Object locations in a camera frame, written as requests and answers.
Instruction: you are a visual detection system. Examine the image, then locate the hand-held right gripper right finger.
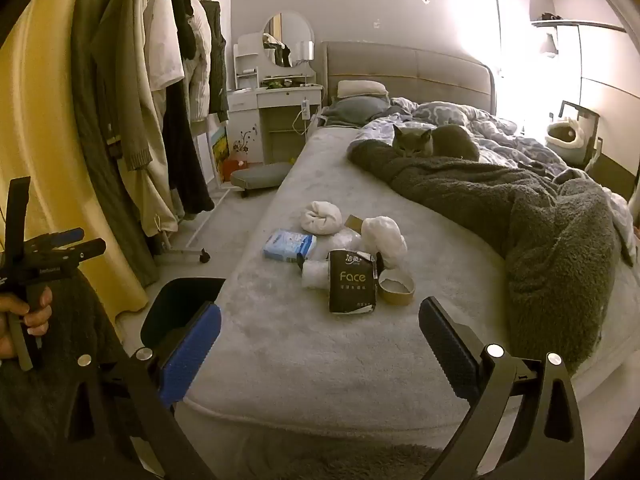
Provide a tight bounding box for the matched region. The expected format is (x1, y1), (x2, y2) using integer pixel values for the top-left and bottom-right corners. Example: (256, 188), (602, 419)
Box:
(418, 297), (587, 480)

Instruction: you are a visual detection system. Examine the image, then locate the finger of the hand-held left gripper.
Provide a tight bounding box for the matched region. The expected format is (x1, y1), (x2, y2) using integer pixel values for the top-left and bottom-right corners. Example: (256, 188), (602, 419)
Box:
(47, 228), (85, 250)
(55, 238), (107, 267)

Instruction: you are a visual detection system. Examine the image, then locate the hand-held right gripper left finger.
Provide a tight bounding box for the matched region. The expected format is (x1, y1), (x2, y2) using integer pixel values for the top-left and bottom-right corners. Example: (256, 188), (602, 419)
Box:
(65, 301), (223, 480)

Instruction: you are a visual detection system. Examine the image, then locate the brown tape roll core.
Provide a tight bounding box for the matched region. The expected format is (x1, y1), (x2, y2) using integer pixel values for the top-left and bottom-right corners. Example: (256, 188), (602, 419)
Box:
(377, 267), (417, 306)

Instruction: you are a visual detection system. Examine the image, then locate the black tissue pack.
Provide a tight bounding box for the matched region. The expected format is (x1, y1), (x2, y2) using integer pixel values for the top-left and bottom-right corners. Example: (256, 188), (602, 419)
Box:
(327, 249), (378, 315)

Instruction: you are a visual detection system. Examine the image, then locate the white sock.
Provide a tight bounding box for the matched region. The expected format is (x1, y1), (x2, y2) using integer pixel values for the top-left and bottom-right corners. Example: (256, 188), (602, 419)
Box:
(360, 215), (408, 270)

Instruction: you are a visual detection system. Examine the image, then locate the blue tissue packet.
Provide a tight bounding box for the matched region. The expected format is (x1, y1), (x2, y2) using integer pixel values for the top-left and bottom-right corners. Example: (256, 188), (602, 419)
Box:
(262, 229), (317, 263)

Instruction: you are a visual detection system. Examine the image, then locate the white plastic wrap roll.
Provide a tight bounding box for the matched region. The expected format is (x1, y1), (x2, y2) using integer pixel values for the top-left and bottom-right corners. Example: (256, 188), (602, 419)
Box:
(299, 257), (333, 291)

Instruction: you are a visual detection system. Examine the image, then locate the white cloth wad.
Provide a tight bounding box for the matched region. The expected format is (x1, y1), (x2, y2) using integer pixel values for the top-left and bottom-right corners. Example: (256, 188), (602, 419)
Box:
(299, 201), (343, 235)

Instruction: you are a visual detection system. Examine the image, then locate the person's left hand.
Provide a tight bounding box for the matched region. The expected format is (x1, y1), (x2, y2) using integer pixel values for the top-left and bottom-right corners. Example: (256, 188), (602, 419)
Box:
(0, 291), (54, 361)

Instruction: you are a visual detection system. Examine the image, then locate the beige coat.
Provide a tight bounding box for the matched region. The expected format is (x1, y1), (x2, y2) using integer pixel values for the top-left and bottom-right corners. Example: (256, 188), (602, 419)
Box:
(120, 35), (180, 238)

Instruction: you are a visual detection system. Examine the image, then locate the white clothes rack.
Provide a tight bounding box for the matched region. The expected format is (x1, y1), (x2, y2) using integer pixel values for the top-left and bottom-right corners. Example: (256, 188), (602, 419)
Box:
(102, 0), (236, 264)

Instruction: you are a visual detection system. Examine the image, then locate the bed with grey sheet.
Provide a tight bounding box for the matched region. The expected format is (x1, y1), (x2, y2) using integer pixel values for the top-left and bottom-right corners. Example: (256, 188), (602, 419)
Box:
(182, 110), (640, 441)

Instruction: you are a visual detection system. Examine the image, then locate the dark fuzzy blanket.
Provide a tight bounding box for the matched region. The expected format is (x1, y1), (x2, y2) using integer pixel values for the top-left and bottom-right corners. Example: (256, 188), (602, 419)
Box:
(347, 137), (631, 376)

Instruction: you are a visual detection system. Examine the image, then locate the dark fleece cloth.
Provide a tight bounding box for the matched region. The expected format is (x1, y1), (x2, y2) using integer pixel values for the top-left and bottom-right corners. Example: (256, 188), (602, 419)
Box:
(0, 272), (451, 480)

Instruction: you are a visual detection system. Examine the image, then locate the yellow framed painting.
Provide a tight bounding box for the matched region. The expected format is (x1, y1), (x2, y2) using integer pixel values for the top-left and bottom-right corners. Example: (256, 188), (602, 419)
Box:
(207, 125), (232, 181)

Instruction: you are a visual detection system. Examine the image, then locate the red box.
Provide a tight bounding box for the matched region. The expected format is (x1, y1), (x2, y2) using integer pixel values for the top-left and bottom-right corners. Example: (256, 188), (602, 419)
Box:
(222, 157), (251, 181)

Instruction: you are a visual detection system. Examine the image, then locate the olive long coat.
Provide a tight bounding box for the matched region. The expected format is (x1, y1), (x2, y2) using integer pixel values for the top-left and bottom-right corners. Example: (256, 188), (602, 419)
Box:
(70, 0), (158, 286)

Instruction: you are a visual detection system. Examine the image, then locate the grey wheeled stool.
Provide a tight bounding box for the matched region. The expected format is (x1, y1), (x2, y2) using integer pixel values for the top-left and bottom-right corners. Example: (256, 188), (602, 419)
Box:
(230, 162), (293, 198)

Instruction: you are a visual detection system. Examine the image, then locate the grey cat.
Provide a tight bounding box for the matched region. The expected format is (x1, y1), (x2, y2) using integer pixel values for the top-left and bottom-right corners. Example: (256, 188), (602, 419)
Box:
(391, 123), (481, 162)

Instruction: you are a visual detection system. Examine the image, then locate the white puffer jacket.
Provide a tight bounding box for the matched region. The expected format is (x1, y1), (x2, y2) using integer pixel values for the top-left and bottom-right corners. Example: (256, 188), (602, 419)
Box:
(182, 0), (213, 121)

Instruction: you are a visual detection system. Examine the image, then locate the white t-shirt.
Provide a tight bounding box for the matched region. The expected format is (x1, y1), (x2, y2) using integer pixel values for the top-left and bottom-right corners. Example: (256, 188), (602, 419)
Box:
(145, 0), (186, 91)

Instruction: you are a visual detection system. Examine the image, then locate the blue patterned duvet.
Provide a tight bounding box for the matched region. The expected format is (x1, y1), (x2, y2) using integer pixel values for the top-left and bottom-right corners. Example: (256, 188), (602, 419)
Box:
(357, 97), (571, 176)

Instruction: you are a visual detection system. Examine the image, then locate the dark green garment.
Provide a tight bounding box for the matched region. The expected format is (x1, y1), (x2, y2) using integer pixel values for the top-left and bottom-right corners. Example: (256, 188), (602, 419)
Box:
(200, 0), (230, 123)

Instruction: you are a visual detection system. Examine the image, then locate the white cat bed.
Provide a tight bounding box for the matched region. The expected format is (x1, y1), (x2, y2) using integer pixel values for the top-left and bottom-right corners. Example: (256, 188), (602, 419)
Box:
(545, 115), (586, 153)

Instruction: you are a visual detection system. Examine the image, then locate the grey pillow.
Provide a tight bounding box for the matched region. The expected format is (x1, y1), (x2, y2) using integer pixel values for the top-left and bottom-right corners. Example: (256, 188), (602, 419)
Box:
(322, 96), (393, 126)

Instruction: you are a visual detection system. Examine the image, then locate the white vanity desk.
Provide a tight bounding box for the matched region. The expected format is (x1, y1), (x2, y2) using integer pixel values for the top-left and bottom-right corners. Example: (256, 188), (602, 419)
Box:
(226, 32), (324, 166)

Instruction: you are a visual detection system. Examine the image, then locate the cream pillow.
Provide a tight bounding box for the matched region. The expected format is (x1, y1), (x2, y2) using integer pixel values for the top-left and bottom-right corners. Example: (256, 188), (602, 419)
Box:
(336, 80), (390, 101)

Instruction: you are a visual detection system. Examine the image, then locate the grey padded headboard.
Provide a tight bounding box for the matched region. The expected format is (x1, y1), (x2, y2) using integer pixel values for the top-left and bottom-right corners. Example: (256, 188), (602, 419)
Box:
(320, 41), (496, 116)

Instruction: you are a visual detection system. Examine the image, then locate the round mirror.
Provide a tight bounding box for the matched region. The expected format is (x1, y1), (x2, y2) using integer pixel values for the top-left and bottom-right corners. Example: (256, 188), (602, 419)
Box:
(262, 10), (316, 68)

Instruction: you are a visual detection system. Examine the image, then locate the white wardrobe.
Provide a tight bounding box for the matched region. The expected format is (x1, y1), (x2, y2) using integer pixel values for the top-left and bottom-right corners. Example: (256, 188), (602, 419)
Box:
(530, 0), (640, 201)

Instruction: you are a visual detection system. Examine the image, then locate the white charger with cable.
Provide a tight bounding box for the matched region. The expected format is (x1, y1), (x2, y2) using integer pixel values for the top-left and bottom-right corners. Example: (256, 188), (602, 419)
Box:
(292, 100), (321, 136)

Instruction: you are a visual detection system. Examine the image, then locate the black metal frame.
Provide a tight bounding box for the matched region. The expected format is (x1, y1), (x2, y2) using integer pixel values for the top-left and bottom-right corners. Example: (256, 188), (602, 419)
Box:
(557, 100), (603, 171)

